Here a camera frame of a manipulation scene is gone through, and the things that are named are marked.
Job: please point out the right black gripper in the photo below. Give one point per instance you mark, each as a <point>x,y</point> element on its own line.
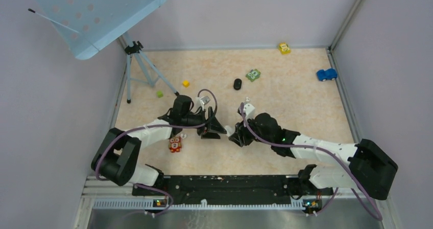
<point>240,137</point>

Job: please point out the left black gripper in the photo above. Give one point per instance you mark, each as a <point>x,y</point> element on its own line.
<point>213,126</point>

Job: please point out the black earbud charging case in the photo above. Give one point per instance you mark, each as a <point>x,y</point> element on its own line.
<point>237,84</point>

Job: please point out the white earbud charging case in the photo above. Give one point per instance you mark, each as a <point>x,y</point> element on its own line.
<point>229,130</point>

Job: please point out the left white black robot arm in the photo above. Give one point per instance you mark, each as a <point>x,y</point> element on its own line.
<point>117,157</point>

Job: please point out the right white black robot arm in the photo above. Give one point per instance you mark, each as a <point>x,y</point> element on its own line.
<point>357,165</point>

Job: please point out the red owl toy block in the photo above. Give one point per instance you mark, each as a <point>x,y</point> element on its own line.
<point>175,144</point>

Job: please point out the green owl toy block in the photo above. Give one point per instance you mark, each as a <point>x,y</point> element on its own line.
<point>253,74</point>

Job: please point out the small green block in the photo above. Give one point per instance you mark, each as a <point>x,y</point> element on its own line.
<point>159,94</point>

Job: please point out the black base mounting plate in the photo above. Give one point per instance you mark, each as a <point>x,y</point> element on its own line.
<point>238,189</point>

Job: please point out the blue toy car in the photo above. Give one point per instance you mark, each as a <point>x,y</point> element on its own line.
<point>328,74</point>

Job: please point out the light blue perforated board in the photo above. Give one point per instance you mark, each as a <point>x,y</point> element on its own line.
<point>88,26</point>

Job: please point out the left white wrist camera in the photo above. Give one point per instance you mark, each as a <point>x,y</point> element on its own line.
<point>202,101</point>

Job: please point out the aluminium frame rail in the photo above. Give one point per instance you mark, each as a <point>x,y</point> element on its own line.
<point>113,206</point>

